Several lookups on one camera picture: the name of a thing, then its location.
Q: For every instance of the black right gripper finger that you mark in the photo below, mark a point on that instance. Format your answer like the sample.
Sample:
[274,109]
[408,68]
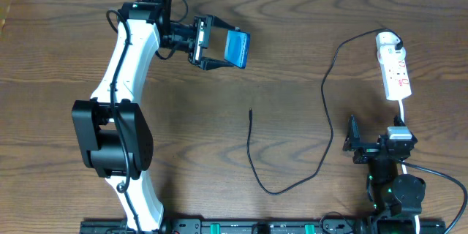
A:
[353,139]
[398,122]

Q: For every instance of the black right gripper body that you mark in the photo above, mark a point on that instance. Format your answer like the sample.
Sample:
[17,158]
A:
[371,148]

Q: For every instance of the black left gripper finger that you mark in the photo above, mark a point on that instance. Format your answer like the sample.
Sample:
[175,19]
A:
[210,63]
[219,23]

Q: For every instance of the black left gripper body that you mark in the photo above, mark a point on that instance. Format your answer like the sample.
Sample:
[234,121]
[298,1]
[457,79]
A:
[201,39]

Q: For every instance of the blue Galaxy smartphone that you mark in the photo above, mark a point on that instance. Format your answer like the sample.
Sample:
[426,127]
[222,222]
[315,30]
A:
[237,48]

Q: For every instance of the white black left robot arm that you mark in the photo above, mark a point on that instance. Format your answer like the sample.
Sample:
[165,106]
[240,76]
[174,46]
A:
[112,133]

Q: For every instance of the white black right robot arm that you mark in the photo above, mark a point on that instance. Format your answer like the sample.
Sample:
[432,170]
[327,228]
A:
[397,197]

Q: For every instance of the white USB charger plug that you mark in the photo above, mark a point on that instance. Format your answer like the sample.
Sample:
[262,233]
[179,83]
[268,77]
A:
[388,44]

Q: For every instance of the white power strip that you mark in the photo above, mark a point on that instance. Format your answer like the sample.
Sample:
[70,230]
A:
[394,73]

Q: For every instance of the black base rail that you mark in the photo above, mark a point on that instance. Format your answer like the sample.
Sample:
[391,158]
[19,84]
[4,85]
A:
[196,226]

